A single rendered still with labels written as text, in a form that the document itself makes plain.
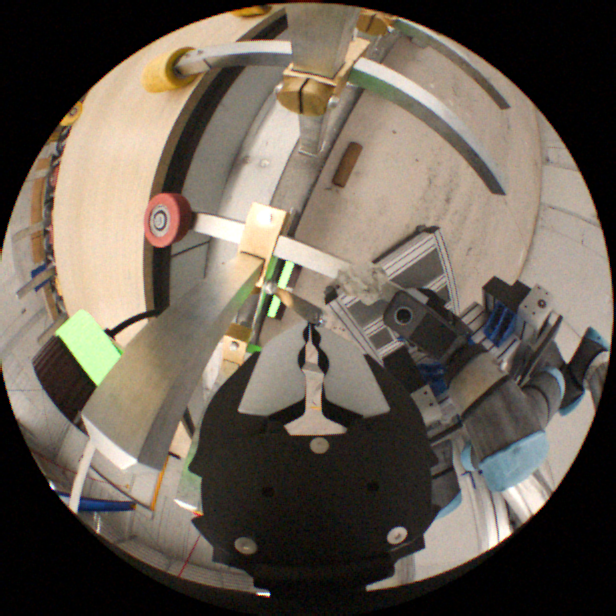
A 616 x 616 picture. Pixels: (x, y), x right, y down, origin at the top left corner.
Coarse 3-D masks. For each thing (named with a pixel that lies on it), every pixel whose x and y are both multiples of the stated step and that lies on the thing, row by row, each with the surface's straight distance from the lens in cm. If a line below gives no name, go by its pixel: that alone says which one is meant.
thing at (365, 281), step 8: (352, 264) 27; (368, 264) 27; (344, 272) 27; (352, 272) 26; (360, 272) 26; (368, 272) 27; (376, 272) 27; (384, 272) 28; (336, 280) 27; (344, 280) 26; (352, 280) 27; (360, 280) 26; (368, 280) 27; (376, 280) 28; (384, 280) 28; (344, 288) 27; (352, 288) 27; (360, 288) 28; (368, 288) 27; (376, 288) 29; (360, 296) 28; (368, 296) 28; (376, 296) 28; (368, 304) 30
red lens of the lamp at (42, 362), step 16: (48, 352) 12; (64, 352) 11; (48, 368) 11; (64, 368) 11; (48, 384) 11; (64, 384) 11; (80, 384) 10; (64, 400) 10; (80, 400) 11; (80, 416) 11
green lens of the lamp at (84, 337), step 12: (84, 312) 12; (72, 324) 12; (84, 324) 12; (96, 324) 11; (72, 336) 11; (84, 336) 11; (96, 336) 11; (72, 348) 11; (84, 348) 11; (96, 348) 11; (108, 348) 11; (84, 360) 11; (96, 360) 11; (108, 360) 11; (96, 372) 11
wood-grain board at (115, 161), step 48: (144, 48) 78; (96, 96) 86; (144, 96) 47; (192, 96) 36; (96, 144) 58; (144, 144) 37; (96, 192) 50; (144, 192) 33; (96, 240) 49; (144, 240) 33; (96, 288) 57; (144, 288) 37
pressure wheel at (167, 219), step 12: (156, 204) 30; (168, 204) 28; (180, 204) 27; (144, 216) 32; (156, 216) 29; (168, 216) 28; (180, 216) 27; (144, 228) 32; (156, 228) 30; (168, 228) 28; (180, 228) 27; (156, 240) 30; (168, 240) 28
